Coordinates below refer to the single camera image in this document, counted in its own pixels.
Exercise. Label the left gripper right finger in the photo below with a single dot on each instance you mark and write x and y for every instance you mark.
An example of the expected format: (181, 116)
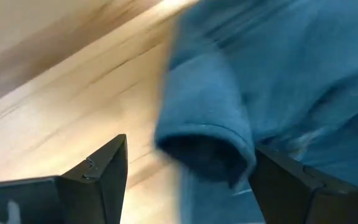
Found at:
(291, 199)

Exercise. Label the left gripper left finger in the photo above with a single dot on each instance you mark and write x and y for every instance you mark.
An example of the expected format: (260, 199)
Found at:
(98, 193)

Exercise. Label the blue hooded sweatshirt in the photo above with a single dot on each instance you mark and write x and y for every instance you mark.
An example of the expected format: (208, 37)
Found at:
(259, 77)

